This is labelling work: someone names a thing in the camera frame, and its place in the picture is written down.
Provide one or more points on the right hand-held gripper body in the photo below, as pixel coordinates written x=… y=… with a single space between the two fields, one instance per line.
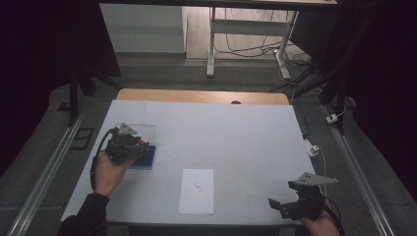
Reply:
x=306 y=206

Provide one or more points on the white paper sheet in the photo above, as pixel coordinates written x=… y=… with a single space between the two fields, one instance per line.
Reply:
x=196 y=203

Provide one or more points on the black metal stand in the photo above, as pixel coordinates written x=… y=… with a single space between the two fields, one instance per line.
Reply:
x=73 y=98
x=341 y=85

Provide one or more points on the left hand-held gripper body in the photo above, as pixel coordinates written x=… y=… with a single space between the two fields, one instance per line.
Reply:
x=122 y=146

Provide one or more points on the person's right hand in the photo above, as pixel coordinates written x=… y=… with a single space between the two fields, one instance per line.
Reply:
x=323 y=227

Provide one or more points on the person's left hand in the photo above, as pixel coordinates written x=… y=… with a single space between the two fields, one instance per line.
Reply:
x=106 y=175

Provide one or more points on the white desk frame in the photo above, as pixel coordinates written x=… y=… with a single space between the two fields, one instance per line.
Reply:
x=249 y=28

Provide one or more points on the white plug adapter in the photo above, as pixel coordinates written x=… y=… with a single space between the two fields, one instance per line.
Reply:
x=331 y=118

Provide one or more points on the blue case with clear lid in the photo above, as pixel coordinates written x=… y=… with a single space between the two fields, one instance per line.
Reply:
x=146 y=160

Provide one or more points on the black curtain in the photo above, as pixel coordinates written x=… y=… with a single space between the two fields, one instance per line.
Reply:
x=387 y=82
x=39 y=65

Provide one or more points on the white cabinet panel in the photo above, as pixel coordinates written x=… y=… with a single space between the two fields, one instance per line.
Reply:
x=141 y=28

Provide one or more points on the aluminium rail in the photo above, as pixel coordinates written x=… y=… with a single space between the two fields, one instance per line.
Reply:
x=357 y=170
x=49 y=170

